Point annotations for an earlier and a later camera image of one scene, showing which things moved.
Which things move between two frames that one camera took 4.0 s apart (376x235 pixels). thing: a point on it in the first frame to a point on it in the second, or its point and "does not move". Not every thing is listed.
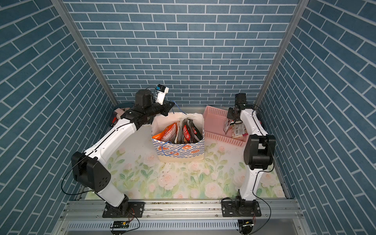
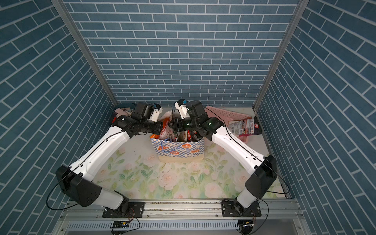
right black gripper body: [230, 114] to [186, 125]
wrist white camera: [240, 101] to [180, 105]
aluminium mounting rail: [279, 217] does not move
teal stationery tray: [114, 117] does not move
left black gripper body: [156, 109] to [149, 126]
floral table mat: [223, 174] does not move
